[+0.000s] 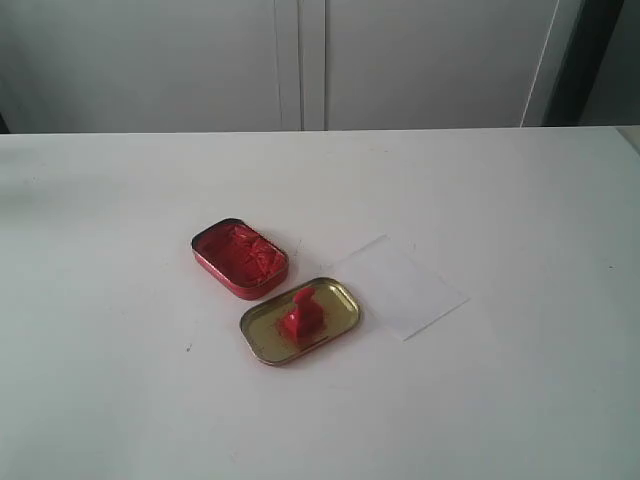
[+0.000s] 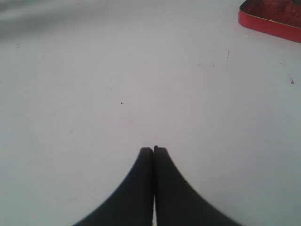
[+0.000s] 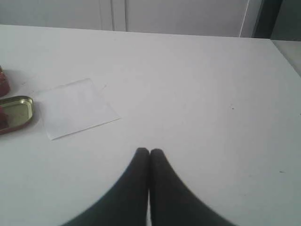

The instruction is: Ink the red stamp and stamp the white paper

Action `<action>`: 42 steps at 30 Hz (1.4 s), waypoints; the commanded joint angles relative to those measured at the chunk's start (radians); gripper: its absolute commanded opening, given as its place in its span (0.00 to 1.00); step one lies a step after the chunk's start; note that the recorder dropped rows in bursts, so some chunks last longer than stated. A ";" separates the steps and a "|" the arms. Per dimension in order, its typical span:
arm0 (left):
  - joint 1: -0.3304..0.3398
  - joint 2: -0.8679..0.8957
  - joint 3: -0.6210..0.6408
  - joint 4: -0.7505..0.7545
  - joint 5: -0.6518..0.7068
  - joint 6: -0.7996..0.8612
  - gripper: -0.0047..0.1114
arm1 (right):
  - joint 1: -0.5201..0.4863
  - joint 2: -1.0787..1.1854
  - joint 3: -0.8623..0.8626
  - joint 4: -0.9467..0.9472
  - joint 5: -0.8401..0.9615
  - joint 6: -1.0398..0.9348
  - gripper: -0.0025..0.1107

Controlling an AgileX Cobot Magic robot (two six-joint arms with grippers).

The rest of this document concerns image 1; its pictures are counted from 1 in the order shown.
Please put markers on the red ink pad tin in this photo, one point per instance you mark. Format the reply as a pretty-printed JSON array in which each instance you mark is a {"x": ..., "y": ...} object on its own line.
[{"x": 243, "y": 260}]

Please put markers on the gold tin lid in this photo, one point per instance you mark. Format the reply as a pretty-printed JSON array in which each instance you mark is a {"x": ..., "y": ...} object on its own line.
[{"x": 260, "y": 325}]

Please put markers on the dark vertical post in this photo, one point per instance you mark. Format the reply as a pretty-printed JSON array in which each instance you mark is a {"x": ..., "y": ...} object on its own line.
[{"x": 598, "y": 81}]

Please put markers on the white cabinet doors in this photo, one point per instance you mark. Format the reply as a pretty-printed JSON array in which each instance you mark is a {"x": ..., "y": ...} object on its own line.
[{"x": 176, "y": 66}]

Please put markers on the red plastic stamp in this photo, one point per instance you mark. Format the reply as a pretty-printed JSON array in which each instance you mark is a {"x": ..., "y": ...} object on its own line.
[{"x": 305, "y": 319}]

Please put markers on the white paper sheet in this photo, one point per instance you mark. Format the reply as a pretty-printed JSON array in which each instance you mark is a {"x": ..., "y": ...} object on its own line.
[{"x": 401, "y": 295}]

